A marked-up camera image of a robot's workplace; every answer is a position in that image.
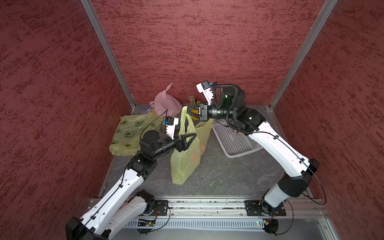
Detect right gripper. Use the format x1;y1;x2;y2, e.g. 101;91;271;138
186;99;237;120

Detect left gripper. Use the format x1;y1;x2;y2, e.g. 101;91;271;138
151;127;196;159

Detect pink plastic bag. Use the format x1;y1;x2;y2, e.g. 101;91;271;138
149;83;183;117

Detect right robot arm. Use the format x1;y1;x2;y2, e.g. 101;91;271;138
187;82;319;216

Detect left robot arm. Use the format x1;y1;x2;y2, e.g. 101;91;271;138
65;130;197;240

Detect peach in basket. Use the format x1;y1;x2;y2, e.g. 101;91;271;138
190;149;201;163

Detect green avocado print bag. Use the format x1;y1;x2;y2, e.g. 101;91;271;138
109;112;164;157

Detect yellow pencil cup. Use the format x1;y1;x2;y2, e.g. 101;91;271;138
190;103;200;120

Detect pencils in cup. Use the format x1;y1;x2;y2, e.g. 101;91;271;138
188;96;197;106

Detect white plastic basket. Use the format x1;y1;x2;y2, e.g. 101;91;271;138
213;120;263;158

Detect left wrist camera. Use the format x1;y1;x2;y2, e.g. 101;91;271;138
163;117;179;140

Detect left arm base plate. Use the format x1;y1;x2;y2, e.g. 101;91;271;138
140;200;169;218

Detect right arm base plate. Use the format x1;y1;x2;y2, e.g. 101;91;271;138
244;200;287;217

